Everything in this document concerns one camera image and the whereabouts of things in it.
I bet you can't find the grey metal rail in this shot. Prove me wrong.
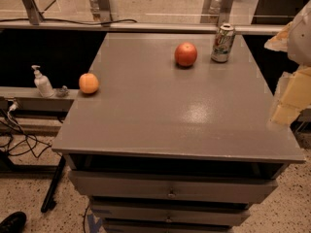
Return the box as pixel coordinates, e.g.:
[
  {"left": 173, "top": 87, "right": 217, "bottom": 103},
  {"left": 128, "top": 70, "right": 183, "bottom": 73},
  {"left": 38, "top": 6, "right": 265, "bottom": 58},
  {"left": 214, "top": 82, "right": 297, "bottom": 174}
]
[{"left": 0, "top": 19, "right": 286, "bottom": 36}]

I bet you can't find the top grey drawer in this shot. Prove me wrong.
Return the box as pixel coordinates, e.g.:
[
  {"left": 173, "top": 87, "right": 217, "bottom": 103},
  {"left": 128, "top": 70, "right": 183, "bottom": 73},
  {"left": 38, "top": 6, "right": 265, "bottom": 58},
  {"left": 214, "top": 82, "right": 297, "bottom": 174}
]
[{"left": 68, "top": 171, "right": 278, "bottom": 204}]

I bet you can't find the middle grey drawer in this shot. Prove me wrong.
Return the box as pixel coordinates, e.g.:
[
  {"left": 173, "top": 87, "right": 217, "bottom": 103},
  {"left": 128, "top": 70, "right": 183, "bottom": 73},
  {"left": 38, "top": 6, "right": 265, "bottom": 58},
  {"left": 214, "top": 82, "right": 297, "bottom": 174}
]
[{"left": 90, "top": 200, "right": 250, "bottom": 226}]

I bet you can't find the small grey metal object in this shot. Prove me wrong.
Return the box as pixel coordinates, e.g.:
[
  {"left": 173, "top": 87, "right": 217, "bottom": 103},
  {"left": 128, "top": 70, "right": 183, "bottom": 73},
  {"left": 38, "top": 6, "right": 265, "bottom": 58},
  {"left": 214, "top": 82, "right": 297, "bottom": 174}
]
[{"left": 56, "top": 85, "right": 69, "bottom": 97}]

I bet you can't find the black floor bar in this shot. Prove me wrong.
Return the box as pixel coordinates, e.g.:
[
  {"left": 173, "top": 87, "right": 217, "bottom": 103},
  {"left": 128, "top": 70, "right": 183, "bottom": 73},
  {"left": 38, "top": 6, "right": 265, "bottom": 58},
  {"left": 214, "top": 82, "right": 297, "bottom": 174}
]
[{"left": 41, "top": 157, "right": 66, "bottom": 213}]

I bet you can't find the orange fruit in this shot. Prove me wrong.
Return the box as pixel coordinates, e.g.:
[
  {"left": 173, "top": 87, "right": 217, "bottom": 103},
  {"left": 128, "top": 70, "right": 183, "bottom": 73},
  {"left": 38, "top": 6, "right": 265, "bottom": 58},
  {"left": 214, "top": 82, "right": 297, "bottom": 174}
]
[{"left": 79, "top": 73, "right": 99, "bottom": 94}]

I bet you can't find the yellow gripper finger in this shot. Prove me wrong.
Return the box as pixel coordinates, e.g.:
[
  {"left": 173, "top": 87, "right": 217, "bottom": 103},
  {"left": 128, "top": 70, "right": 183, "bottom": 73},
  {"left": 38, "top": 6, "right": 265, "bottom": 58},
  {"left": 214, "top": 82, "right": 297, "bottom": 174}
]
[
  {"left": 264, "top": 22, "right": 293, "bottom": 52},
  {"left": 269, "top": 65, "right": 311, "bottom": 126}
]

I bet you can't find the middle metal bracket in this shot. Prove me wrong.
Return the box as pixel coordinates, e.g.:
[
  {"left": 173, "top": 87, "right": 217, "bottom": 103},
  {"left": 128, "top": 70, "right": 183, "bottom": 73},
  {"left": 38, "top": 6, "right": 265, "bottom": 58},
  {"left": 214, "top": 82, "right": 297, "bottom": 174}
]
[{"left": 88, "top": 0, "right": 119, "bottom": 22}]

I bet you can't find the grey side ledge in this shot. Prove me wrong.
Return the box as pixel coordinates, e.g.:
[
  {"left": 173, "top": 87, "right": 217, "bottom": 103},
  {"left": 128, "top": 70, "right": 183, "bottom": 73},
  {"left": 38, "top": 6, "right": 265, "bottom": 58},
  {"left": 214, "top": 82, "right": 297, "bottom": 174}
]
[{"left": 0, "top": 86, "right": 79, "bottom": 112}]

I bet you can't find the grey drawer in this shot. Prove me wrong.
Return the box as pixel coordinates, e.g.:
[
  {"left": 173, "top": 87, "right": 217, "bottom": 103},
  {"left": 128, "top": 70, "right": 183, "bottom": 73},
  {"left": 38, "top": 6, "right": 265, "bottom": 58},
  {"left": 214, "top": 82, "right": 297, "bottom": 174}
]
[
  {"left": 90, "top": 200, "right": 250, "bottom": 226},
  {"left": 68, "top": 171, "right": 278, "bottom": 204}
]

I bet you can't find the black cable bundle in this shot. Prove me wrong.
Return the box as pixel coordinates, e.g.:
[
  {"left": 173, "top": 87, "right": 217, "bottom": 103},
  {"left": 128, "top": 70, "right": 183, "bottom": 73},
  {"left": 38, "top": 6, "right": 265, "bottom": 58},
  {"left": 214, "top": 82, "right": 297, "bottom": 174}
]
[{"left": 0, "top": 98, "right": 52, "bottom": 159}]

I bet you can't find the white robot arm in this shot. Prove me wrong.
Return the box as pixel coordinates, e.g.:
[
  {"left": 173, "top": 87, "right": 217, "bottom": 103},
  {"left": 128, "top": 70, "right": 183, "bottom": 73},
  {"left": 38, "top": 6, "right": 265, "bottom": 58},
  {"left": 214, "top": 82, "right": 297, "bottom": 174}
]
[{"left": 264, "top": 1, "right": 311, "bottom": 126}]

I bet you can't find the right metal bracket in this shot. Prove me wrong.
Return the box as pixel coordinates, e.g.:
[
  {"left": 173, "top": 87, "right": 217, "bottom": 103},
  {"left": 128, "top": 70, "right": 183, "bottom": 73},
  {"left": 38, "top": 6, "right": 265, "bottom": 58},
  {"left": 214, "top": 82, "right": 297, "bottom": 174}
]
[{"left": 200, "top": 0, "right": 233, "bottom": 25}]

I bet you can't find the red apple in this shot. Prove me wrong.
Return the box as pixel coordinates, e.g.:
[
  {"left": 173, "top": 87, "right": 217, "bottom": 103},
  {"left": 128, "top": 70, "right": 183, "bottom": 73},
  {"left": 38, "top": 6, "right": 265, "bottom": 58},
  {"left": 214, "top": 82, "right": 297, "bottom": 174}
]
[{"left": 174, "top": 42, "right": 197, "bottom": 67}]

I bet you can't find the black shoe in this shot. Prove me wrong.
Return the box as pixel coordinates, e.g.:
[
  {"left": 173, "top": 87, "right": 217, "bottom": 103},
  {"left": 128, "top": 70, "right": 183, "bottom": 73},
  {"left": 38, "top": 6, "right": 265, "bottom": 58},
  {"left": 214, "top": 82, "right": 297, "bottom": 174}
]
[{"left": 0, "top": 212, "right": 26, "bottom": 233}]

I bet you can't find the left metal bracket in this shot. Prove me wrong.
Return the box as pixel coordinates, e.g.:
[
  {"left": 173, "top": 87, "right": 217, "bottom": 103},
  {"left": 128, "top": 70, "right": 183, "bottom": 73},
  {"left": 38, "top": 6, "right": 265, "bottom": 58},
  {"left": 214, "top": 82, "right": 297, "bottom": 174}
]
[{"left": 21, "top": 0, "right": 43, "bottom": 25}]

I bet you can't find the metal bracket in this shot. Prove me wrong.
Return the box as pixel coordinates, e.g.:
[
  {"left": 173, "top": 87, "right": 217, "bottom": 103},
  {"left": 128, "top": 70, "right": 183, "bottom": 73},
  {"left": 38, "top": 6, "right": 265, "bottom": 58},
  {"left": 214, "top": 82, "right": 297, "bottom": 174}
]
[
  {"left": 88, "top": 0, "right": 119, "bottom": 22},
  {"left": 21, "top": 0, "right": 43, "bottom": 25},
  {"left": 200, "top": 0, "right": 233, "bottom": 25}
]

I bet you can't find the white pump bottle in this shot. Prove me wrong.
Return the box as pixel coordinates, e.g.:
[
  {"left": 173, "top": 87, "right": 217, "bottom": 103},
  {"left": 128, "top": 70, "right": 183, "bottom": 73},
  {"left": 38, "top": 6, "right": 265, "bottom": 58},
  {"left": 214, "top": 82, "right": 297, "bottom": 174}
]
[{"left": 31, "top": 65, "right": 54, "bottom": 98}]

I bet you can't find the grey drawer cabinet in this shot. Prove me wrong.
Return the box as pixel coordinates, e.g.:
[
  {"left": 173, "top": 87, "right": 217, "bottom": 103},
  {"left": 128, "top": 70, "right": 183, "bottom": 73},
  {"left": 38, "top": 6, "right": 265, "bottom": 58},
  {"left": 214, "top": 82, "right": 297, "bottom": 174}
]
[{"left": 52, "top": 33, "right": 304, "bottom": 233}]

